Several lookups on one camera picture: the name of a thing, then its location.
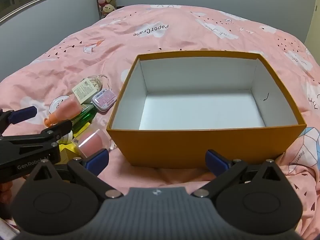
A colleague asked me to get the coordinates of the small white labelled jar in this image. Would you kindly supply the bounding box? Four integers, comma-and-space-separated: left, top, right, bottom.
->
59, 131, 74, 145

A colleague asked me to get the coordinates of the white drawstring pouch with tag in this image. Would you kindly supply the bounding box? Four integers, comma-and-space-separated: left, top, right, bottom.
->
72, 74, 110, 104

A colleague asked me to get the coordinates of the pink bottle with orange cap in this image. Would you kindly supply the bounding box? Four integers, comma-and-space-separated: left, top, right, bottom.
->
44, 97, 83, 128

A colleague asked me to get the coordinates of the clear cup with pink filling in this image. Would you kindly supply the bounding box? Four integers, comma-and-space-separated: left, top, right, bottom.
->
77, 129, 110, 159

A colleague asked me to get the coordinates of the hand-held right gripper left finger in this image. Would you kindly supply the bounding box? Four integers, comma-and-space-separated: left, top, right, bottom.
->
25, 149, 124, 199

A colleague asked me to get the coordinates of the pink printed blanket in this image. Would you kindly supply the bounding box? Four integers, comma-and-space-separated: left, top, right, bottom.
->
0, 4, 320, 230

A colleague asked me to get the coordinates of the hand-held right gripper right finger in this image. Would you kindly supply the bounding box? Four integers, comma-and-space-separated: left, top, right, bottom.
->
191, 149, 290, 198

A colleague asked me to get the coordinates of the round white lid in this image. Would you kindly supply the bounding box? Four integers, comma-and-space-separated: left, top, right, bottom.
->
49, 95, 73, 117

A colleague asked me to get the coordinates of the yellow box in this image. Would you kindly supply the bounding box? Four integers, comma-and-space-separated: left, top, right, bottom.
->
59, 130, 83, 165

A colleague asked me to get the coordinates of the green bottle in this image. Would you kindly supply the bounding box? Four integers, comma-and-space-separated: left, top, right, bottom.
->
71, 104, 97, 133

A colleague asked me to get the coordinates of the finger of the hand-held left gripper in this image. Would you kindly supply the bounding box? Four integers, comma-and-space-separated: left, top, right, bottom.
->
0, 106, 38, 133
0, 119, 73, 153

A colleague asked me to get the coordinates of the orange cardboard box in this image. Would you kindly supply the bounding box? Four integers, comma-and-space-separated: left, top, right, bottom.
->
106, 51, 307, 169

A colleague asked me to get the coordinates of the small tin with pink label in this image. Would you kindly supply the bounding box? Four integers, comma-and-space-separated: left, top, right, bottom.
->
91, 89, 117, 112

